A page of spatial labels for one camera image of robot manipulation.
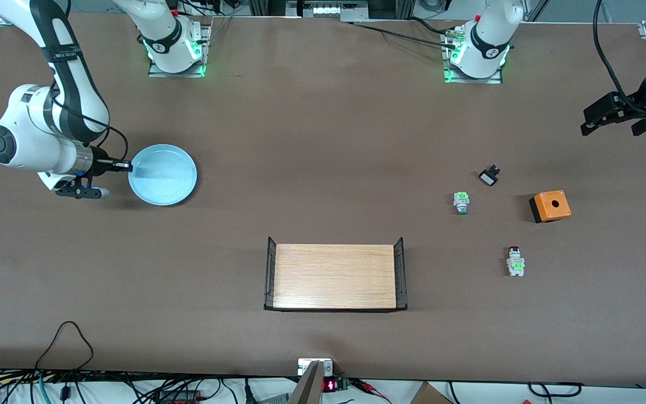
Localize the wooden tray with wire sides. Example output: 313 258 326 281
263 236 408 313

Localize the grey metal equipment frame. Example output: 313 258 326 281
285 0 370 21

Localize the aluminium camera mast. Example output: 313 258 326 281
288 360 324 404

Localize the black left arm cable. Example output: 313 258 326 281
593 0 639 103

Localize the black looped cable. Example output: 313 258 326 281
35 320 95 374

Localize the red push button switch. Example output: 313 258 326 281
506 245 527 278

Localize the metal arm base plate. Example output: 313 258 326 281
147 22 212 79
442 27 504 85

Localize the light blue round plate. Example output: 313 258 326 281
128 144 198 207

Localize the black floor cable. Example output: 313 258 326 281
527 381 583 398

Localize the brown cardboard box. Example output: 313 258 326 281
409 381 454 404

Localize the metal mast bracket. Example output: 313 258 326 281
297 357 334 377

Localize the orange black device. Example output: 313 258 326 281
156 389 205 404

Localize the orange button enclosure box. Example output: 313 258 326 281
528 190 572 224

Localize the red clip cable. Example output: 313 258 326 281
350 378 394 404

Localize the black cable to arm base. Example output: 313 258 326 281
345 19 459 50

